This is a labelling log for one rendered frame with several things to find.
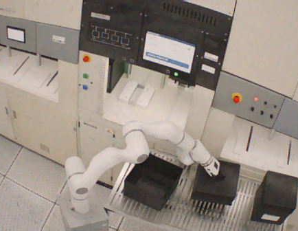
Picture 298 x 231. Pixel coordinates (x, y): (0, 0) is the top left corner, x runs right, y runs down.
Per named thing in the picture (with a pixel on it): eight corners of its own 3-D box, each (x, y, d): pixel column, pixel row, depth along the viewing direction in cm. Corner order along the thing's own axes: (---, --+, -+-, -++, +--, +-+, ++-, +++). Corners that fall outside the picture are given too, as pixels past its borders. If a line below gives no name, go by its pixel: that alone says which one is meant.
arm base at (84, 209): (73, 221, 228) (71, 207, 215) (62, 198, 239) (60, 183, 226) (99, 214, 235) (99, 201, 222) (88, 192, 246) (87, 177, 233)
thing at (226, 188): (190, 199, 241) (194, 188, 232) (198, 164, 262) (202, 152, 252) (231, 205, 239) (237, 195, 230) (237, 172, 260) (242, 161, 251)
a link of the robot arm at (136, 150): (73, 177, 220) (80, 200, 209) (62, 169, 211) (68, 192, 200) (146, 135, 211) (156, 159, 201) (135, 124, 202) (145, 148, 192)
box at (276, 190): (249, 221, 241) (262, 203, 223) (255, 190, 260) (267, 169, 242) (281, 225, 238) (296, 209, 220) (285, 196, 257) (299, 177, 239)
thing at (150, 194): (141, 166, 267) (144, 150, 255) (178, 183, 260) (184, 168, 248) (121, 194, 249) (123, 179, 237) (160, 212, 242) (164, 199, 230)
